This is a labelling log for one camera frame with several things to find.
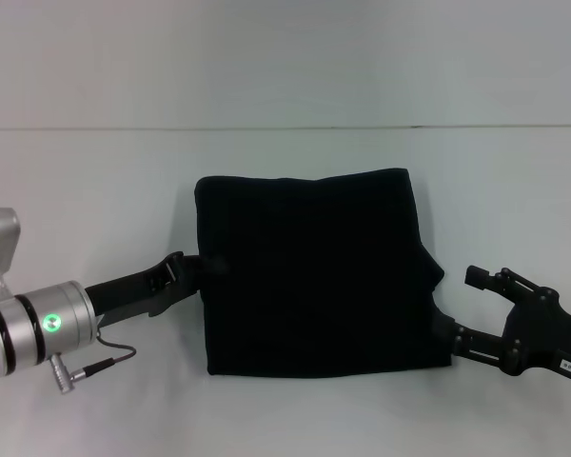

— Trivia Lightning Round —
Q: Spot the black shirt with FREE print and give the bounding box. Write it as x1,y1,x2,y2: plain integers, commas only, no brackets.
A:
193,166,457,380

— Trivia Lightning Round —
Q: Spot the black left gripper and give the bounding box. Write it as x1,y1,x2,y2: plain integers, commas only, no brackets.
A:
83,250,230,329

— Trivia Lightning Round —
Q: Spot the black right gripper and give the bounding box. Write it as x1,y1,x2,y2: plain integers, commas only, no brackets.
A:
432,265,571,382

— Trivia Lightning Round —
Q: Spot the left arm cable with plug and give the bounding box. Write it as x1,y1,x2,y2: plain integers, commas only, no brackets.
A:
49,311,138,394

